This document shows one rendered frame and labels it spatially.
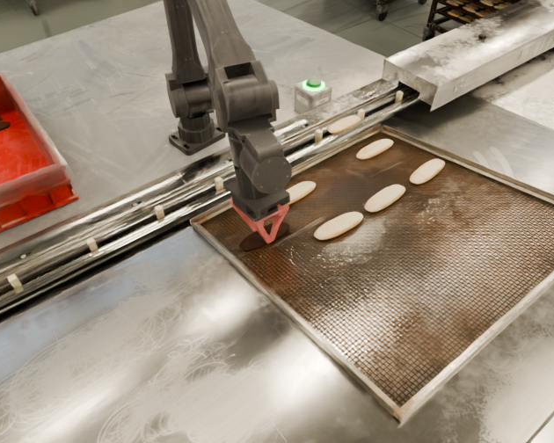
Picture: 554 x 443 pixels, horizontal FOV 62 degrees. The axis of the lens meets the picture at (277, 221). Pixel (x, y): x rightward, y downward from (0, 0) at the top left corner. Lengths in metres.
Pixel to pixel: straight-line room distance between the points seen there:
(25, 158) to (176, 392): 0.77
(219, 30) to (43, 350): 0.52
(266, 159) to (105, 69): 1.00
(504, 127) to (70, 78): 1.21
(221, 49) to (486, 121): 0.84
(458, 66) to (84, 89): 1.02
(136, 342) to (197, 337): 0.09
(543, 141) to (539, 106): 0.17
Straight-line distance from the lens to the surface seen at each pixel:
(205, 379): 0.64
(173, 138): 1.19
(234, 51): 0.68
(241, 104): 0.64
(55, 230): 0.98
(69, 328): 0.78
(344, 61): 1.52
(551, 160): 1.28
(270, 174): 0.62
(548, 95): 1.55
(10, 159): 1.26
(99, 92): 1.44
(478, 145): 1.25
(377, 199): 0.86
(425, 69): 1.31
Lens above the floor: 1.51
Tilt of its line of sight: 46 degrees down
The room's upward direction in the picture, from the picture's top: straight up
